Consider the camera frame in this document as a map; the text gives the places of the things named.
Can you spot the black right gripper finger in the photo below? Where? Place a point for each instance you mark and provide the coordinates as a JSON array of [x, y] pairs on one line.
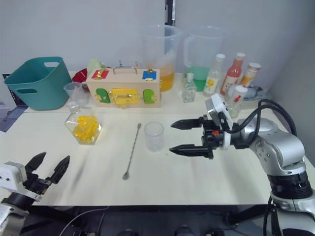
[[189, 150], [187, 124]]

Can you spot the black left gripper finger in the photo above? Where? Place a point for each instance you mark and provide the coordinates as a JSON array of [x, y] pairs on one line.
[[61, 170], [34, 164]]

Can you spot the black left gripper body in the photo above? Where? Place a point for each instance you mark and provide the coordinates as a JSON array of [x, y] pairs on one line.
[[37, 183]]

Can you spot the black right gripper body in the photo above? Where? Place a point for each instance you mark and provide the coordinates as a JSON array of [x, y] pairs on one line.
[[212, 140]]

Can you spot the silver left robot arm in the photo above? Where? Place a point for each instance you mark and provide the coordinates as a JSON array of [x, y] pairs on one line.
[[14, 201]]

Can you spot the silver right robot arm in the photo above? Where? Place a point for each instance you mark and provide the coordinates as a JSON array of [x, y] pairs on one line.
[[283, 145]]

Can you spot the small clear glass bottle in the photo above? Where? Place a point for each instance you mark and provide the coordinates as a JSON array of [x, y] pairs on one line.
[[189, 91]]

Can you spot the clear drinking glass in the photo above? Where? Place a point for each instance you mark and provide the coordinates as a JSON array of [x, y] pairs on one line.
[[154, 140]]

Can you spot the square bottle with yellow liquid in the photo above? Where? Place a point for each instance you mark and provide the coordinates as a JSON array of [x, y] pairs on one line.
[[85, 129]]

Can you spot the clear bottle with red label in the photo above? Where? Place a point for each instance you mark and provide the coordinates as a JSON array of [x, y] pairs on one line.
[[237, 98]]

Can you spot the clear bottle with yellow label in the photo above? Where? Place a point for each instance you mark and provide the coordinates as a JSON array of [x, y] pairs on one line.
[[212, 81]]

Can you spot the large pitcher with green liquid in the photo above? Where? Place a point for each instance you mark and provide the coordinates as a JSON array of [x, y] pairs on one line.
[[201, 73]]

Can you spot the long metal stirring spoon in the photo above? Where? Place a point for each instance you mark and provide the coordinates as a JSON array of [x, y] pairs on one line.
[[133, 148]]

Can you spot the large pitcher with orange liquid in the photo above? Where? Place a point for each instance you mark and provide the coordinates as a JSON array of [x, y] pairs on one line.
[[163, 64]]

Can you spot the pink juice bottle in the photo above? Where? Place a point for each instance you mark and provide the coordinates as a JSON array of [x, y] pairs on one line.
[[231, 76]]

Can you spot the orange juice bottle white cap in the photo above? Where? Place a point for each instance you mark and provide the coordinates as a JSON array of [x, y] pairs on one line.
[[249, 76]]

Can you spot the dark patterned mat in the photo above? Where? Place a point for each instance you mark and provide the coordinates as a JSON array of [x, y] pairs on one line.
[[11, 115]]

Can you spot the grey cloth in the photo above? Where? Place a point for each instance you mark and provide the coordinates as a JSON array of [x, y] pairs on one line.
[[257, 94]]

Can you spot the teal plastic basket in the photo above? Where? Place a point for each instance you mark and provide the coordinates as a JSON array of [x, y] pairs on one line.
[[46, 96]]

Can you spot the wooden lock box toy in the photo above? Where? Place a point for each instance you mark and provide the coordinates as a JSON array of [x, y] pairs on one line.
[[128, 82]]

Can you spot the small clear measuring cup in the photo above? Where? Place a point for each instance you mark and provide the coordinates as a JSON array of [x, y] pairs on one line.
[[78, 94]]

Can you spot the red bowl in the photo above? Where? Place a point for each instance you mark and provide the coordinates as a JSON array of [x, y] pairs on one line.
[[80, 76]]

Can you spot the pale green plastic cup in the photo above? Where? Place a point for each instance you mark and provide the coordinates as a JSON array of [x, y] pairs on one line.
[[94, 65]]

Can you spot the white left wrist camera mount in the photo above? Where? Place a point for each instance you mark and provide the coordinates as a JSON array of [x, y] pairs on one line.
[[9, 174]]

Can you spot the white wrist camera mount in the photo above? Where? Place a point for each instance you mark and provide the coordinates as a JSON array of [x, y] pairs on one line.
[[9, 174], [217, 104]]

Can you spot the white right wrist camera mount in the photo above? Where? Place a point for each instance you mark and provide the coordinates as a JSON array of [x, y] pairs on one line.
[[217, 104]]

